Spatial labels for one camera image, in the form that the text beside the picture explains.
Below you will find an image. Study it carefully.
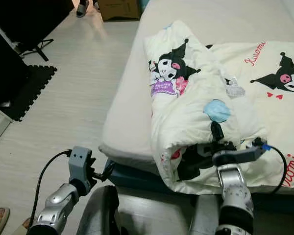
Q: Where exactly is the cream cartoon print duvet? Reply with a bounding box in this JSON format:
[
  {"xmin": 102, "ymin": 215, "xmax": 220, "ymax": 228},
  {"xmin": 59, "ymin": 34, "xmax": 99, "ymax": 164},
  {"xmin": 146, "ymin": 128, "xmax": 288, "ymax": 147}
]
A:
[{"xmin": 143, "ymin": 20, "xmax": 294, "ymax": 196}]

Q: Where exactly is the grey robot left leg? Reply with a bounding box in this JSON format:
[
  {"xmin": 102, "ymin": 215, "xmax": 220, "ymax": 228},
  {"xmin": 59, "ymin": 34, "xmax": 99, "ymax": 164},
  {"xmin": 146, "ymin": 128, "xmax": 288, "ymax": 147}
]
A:
[{"xmin": 76, "ymin": 185, "xmax": 121, "ymax": 235}]

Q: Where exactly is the grey robot leg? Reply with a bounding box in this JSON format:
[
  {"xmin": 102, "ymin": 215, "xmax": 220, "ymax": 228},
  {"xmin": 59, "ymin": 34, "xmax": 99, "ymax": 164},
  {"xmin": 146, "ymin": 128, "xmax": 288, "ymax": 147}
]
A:
[
  {"xmin": 76, "ymin": 185, "xmax": 121, "ymax": 235},
  {"xmin": 189, "ymin": 195, "xmax": 221, "ymax": 235}
]

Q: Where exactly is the grey robot right leg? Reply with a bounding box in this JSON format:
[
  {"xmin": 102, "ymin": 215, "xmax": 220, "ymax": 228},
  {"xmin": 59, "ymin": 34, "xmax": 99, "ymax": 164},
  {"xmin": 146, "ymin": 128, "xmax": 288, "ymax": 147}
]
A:
[{"xmin": 189, "ymin": 195, "xmax": 221, "ymax": 235}]

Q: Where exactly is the black foam floor mat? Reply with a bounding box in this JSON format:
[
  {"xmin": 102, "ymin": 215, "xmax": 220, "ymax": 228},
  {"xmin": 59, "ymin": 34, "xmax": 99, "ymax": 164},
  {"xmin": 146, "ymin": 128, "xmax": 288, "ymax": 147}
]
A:
[{"xmin": 2, "ymin": 65, "xmax": 57, "ymax": 122}]

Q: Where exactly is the black tripod stand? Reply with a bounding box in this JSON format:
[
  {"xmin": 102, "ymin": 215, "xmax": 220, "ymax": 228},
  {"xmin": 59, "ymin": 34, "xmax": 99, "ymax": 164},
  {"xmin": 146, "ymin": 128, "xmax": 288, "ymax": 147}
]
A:
[{"xmin": 15, "ymin": 39, "xmax": 54, "ymax": 62}]

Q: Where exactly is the brown cardboard box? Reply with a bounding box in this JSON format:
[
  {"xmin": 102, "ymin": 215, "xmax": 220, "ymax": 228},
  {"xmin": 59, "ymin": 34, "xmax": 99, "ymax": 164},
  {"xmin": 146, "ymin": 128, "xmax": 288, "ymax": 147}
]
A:
[{"xmin": 98, "ymin": 0, "xmax": 142, "ymax": 21}]

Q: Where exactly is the grey slide slipper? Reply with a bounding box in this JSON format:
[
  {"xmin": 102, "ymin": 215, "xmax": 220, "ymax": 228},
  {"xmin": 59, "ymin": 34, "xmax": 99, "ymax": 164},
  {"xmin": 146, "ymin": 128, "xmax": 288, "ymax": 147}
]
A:
[{"xmin": 76, "ymin": 0, "xmax": 90, "ymax": 18}]

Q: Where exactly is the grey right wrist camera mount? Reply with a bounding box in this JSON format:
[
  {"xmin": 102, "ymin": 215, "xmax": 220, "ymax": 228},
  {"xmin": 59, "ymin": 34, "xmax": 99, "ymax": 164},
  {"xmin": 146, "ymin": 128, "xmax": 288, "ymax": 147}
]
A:
[{"xmin": 212, "ymin": 137, "xmax": 265, "ymax": 166}]

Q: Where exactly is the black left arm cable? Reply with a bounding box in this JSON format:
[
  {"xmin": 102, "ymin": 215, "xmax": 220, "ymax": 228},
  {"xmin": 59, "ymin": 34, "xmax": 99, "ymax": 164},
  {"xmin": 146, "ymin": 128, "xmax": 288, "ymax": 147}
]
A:
[{"xmin": 37, "ymin": 149, "xmax": 73, "ymax": 216}]

